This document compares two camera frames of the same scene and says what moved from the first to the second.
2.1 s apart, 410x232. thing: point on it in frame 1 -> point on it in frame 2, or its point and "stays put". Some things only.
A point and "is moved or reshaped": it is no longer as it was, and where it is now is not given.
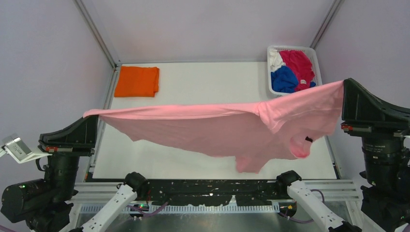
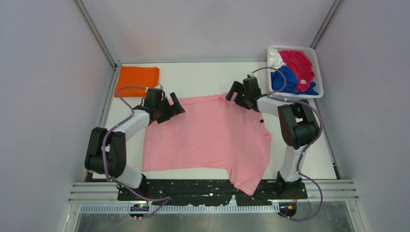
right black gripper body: (380, 128) -> (246, 96)
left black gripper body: (67, 149) -> (164, 110)
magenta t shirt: (300, 64) stays put
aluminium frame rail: (115, 64) stays put
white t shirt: (276, 60) stays put
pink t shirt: (280, 128) is moved or reshaped
